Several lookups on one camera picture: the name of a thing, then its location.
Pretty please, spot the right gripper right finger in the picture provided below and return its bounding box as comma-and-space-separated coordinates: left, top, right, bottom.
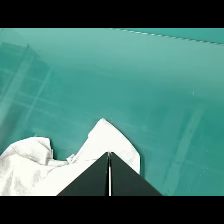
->
110, 151, 163, 197

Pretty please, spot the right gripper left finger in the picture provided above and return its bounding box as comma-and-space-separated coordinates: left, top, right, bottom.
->
57, 151, 110, 197

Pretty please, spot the white shirt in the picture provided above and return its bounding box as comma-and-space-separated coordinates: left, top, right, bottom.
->
0, 117, 142, 197

